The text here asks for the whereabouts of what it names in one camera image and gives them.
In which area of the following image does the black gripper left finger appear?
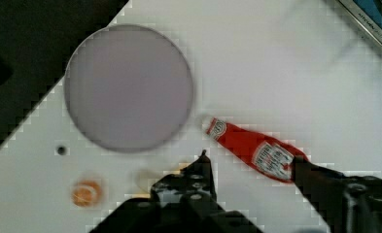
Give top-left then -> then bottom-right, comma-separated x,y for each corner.
90,152 -> 263,233

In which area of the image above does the toaster oven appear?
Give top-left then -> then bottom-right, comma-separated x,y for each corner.
336,0 -> 382,49

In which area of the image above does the purple round plate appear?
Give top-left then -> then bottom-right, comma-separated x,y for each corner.
64,24 -> 194,152

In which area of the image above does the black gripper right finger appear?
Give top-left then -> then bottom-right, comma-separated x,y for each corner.
292,157 -> 382,233

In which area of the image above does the red felt ketchup bottle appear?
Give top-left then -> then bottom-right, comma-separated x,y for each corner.
201,116 -> 308,183

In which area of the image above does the orange slice toy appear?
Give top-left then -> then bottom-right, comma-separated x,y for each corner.
71,180 -> 102,207

